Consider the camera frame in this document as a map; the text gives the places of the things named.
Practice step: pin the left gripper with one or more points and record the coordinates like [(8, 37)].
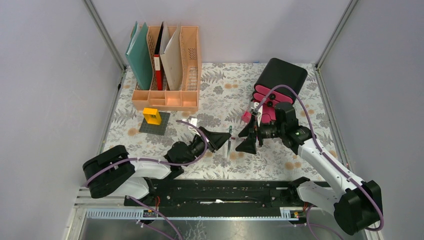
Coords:
[(216, 139)]

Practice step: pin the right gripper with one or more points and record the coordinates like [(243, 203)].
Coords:
[(248, 145)]

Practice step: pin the black pink drawer box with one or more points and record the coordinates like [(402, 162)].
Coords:
[(277, 72)]

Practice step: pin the beige kraft notebook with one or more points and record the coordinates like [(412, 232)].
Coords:
[(170, 56)]

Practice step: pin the red binder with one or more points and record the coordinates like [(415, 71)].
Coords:
[(157, 60)]

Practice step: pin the teal folder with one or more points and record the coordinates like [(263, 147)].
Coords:
[(138, 56)]

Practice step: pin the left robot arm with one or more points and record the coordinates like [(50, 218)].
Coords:
[(114, 172)]

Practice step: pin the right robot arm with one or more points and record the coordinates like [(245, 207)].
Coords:
[(354, 203)]

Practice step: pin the floral table mat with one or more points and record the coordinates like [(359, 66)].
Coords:
[(225, 91)]

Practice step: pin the yellow block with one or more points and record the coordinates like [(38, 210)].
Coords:
[(152, 116)]

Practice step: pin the grey baseplate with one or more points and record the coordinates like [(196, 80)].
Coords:
[(156, 129)]

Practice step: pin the orange plastic file organizer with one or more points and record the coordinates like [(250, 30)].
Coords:
[(187, 97)]

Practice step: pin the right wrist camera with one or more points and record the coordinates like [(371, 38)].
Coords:
[(255, 109)]

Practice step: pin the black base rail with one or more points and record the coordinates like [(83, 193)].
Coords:
[(190, 198)]

